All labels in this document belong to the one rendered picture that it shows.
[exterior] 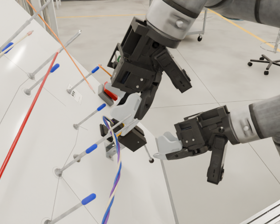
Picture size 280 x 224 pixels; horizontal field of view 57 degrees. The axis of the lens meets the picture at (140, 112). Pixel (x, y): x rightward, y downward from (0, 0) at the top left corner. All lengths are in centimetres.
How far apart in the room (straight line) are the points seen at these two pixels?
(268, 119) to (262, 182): 166
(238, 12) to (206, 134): 26
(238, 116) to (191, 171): 157
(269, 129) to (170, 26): 28
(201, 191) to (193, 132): 142
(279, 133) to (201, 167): 161
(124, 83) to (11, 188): 23
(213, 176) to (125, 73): 30
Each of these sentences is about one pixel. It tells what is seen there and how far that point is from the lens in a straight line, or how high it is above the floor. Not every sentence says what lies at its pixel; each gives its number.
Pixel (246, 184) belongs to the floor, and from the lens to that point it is 212.
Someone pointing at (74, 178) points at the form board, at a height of 114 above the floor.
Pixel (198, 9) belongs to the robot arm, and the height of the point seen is 140.
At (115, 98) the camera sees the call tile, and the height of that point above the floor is 110.
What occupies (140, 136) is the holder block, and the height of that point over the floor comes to 113.
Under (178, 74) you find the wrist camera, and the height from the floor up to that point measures 128.
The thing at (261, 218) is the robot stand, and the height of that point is 23.
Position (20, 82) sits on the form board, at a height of 127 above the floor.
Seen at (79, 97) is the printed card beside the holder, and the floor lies 116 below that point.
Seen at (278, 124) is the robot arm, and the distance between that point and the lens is 54.
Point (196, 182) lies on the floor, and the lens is 203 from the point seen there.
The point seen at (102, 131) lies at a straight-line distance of 64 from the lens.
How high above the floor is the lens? 149
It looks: 33 degrees down
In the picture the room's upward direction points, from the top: straight up
